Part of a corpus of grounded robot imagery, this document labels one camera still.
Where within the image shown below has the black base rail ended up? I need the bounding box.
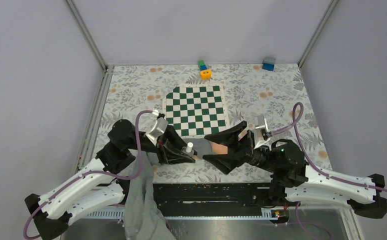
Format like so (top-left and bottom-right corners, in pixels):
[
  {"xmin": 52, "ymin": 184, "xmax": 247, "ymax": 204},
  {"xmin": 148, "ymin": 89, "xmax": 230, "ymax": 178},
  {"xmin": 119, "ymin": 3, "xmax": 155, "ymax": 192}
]
[{"xmin": 153, "ymin": 182, "xmax": 297, "ymax": 219}]

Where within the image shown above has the green white chess mat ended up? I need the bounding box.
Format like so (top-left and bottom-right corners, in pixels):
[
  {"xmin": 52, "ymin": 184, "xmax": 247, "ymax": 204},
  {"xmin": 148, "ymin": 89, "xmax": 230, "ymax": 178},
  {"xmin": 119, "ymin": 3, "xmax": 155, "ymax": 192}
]
[{"xmin": 162, "ymin": 84, "xmax": 230, "ymax": 138}]

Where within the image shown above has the person's hand with painted nails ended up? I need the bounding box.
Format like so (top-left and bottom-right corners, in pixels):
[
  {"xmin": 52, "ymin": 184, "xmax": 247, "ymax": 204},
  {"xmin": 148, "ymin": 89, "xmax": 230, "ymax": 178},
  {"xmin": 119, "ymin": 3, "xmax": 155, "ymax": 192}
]
[{"xmin": 211, "ymin": 142, "xmax": 228, "ymax": 155}]

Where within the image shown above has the clear nail polish bottle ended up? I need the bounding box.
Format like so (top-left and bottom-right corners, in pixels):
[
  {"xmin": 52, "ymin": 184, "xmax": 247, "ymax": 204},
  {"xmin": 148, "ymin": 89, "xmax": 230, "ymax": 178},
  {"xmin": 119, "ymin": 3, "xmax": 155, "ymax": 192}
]
[{"xmin": 181, "ymin": 147, "xmax": 197, "ymax": 159}]

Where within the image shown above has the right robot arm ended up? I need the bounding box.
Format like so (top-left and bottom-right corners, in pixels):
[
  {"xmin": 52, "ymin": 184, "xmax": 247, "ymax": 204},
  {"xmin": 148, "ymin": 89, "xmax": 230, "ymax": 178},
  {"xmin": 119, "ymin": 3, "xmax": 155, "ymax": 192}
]
[{"xmin": 203, "ymin": 121, "xmax": 387, "ymax": 219}]

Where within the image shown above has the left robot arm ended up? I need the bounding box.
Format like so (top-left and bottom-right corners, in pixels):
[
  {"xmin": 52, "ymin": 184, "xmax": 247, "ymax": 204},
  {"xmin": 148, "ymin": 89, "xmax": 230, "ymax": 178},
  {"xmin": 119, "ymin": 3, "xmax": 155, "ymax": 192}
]
[{"xmin": 24, "ymin": 117, "xmax": 197, "ymax": 240}]

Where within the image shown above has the blue grey toy block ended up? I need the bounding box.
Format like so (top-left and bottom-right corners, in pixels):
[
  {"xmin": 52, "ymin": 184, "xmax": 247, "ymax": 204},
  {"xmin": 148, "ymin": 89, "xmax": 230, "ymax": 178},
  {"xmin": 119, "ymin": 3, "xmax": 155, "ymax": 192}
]
[{"xmin": 262, "ymin": 56, "xmax": 276, "ymax": 72}]

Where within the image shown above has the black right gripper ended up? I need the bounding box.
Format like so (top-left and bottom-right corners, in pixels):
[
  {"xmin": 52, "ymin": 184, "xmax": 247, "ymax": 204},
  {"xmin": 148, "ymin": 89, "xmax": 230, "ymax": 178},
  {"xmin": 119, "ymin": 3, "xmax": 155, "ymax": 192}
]
[{"xmin": 201, "ymin": 120, "xmax": 278, "ymax": 175}]

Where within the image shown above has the yellow toy block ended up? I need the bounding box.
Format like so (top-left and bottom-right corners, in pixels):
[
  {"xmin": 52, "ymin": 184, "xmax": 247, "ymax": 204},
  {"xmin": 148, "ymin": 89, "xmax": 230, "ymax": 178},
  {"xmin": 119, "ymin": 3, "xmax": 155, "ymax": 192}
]
[{"xmin": 200, "ymin": 69, "xmax": 212, "ymax": 80}]

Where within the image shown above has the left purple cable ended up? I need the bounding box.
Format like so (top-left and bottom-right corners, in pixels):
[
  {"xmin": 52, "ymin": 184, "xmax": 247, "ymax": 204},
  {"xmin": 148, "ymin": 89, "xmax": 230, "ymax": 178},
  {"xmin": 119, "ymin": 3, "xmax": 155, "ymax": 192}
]
[{"xmin": 22, "ymin": 110, "xmax": 160, "ymax": 240}]

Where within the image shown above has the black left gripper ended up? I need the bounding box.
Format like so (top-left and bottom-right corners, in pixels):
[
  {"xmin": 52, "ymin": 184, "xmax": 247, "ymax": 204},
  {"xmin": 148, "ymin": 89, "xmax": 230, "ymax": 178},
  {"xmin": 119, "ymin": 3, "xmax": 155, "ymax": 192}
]
[{"xmin": 127, "ymin": 125, "xmax": 198, "ymax": 166}]

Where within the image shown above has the green blue toy block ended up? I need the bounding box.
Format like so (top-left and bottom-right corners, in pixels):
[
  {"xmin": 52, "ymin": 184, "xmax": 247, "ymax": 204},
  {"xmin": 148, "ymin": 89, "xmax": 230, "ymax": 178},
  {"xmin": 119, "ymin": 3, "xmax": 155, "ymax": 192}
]
[{"xmin": 197, "ymin": 60, "xmax": 208, "ymax": 72}]

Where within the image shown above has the floral tablecloth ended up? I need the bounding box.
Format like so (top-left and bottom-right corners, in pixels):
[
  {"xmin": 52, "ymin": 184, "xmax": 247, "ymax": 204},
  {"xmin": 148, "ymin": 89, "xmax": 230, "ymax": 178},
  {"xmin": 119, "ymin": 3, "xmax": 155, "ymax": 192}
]
[{"xmin": 94, "ymin": 63, "xmax": 332, "ymax": 169}]

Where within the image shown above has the grey sleeved forearm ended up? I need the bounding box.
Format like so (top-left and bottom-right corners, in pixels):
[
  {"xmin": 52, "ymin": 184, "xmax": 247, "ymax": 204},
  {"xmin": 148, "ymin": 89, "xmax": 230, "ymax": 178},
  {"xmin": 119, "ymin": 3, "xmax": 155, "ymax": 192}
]
[{"xmin": 123, "ymin": 137, "xmax": 214, "ymax": 240}]

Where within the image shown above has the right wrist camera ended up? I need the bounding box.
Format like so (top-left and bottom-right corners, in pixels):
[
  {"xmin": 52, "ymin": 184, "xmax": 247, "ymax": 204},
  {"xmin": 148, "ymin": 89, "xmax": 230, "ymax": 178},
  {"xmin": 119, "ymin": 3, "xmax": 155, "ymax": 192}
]
[{"xmin": 252, "ymin": 115, "xmax": 271, "ymax": 149}]

